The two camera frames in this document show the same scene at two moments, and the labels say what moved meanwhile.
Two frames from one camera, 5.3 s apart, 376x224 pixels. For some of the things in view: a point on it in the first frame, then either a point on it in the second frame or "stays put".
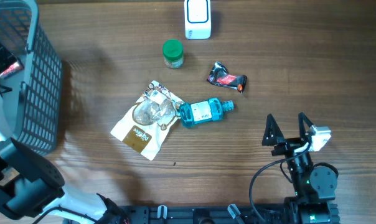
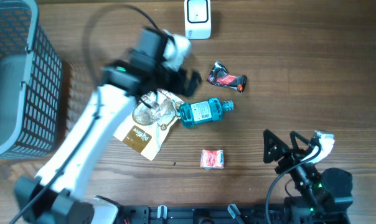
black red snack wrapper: x=220 y=75 stays put
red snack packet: x=11 y=69 → x=212 y=159
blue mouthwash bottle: x=200 y=111 stays put
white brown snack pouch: x=147 y=122 stays put
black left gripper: x=0 y=64 → x=183 y=83
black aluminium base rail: x=200 y=214 stays put
